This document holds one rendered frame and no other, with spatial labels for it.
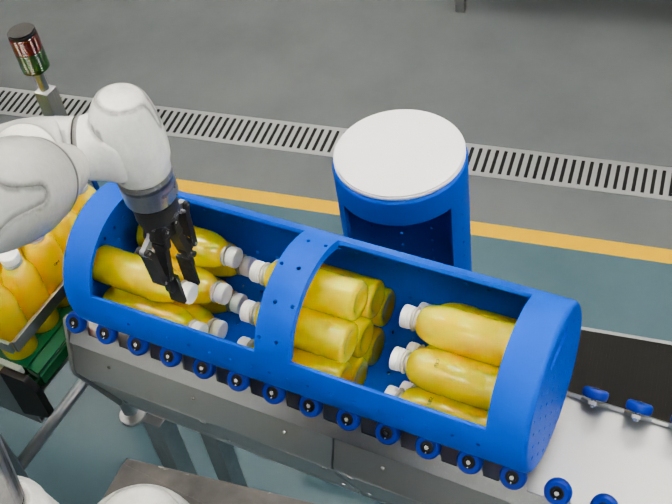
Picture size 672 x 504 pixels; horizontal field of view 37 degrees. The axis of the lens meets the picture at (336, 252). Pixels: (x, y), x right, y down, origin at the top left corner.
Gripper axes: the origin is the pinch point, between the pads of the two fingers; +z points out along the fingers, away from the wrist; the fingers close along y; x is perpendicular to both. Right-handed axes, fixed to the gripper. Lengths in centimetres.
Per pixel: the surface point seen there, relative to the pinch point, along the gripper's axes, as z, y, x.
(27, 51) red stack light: -7, 39, 63
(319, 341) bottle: 1.2, -2.6, -28.7
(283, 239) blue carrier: 5.2, 18.8, -9.5
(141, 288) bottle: 2.1, -3.2, 7.2
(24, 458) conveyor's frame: 83, -12, 64
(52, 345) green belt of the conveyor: 25.1, -8.4, 33.0
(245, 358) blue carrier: 3.7, -8.8, -17.5
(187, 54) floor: 117, 184, 147
